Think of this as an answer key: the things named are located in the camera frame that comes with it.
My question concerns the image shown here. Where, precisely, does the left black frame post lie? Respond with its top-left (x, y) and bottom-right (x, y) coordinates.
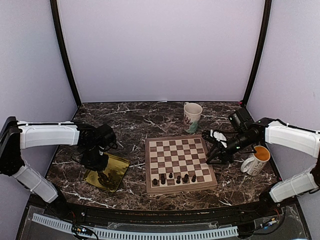
top-left (49, 0), bottom-right (82, 108)

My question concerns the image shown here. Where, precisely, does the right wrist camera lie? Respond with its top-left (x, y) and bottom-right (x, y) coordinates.
top-left (201, 129), bottom-right (228, 148)

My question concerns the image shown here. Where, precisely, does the dark chess piece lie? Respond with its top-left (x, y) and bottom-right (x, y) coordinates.
top-left (191, 175), bottom-right (197, 182)
top-left (176, 175), bottom-right (181, 184)
top-left (182, 174), bottom-right (189, 183)

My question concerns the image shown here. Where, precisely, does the right black frame post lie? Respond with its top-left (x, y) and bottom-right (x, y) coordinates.
top-left (241, 0), bottom-right (272, 108)

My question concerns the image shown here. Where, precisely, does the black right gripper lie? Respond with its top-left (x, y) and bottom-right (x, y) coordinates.
top-left (206, 129), bottom-right (256, 165)

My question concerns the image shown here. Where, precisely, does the white mug orange inside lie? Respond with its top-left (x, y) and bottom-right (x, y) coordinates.
top-left (240, 145), bottom-right (271, 176)

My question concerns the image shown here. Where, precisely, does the pile of dark chess pieces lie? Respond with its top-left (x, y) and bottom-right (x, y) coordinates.
top-left (97, 171), bottom-right (118, 188)

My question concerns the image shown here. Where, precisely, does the white slotted cable duct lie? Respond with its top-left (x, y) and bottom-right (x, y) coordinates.
top-left (31, 213), bottom-right (239, 240)

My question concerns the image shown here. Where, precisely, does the black frame post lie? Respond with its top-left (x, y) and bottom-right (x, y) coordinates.
top-left (241, 0), bottom-right (272, 108)
top-left (49, 0), bottom-right (82, 108)

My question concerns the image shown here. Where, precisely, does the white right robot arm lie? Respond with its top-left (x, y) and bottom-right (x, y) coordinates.
top-left (201, 108), bottom-right (320, 217)

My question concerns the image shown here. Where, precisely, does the gold metal tray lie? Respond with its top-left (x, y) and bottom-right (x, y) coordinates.
top-left (83, 153), bottom-right (131, 193)

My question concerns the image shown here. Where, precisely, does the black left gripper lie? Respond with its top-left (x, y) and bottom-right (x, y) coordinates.
top-left (79, 144), bottom-right (109, 173)

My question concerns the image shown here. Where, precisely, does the wooden chess board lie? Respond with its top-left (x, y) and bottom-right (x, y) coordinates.
top-left (145, 135), bottom-right (218, 195)

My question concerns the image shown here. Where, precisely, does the cream floral mug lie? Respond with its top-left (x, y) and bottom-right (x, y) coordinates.
top-left (183, 102), bottom-right (203, 134)

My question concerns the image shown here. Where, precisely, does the black front rail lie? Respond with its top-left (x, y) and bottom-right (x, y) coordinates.
top-left (82, 208), bottom-right (245, 224)

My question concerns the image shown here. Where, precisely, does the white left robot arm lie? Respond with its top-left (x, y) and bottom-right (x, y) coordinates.
top-left (0, 116), bottom-right (118, 218)

